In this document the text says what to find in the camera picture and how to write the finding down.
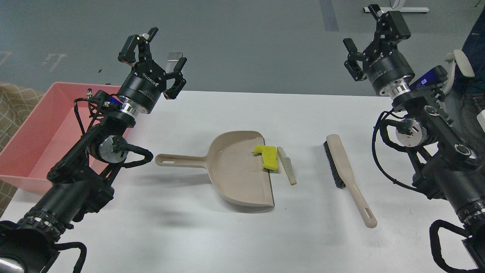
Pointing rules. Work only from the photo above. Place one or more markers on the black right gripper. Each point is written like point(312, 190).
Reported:
point(382, 63)

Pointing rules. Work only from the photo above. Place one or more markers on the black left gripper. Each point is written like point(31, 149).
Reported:
point(143, 86)

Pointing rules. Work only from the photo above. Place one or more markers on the beige hand brush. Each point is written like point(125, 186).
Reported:
point(343, 176)

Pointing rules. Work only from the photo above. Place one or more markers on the beige plastic dustpan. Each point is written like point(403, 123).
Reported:
point(236, 173)

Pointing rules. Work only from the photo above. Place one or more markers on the yellow sponge piece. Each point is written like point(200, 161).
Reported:
point(269, 156)

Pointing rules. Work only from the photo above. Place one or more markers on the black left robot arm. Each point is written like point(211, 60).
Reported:
point(82, 179)

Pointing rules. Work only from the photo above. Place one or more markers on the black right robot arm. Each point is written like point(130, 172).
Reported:
point(446, 167)

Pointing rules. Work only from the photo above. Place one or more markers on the pink plastic bin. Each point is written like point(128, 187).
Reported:
point(45, 137)

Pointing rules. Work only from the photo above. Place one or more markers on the grey floor socket plate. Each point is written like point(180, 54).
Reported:
point(174, 56)

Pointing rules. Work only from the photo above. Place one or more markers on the white desk base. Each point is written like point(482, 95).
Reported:
point(399, 5)

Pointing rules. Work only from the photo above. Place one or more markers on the white office chair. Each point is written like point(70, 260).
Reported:
point(465, 102)

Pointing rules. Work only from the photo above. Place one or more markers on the beige checkered cloth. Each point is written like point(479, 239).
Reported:
point(16, 103)

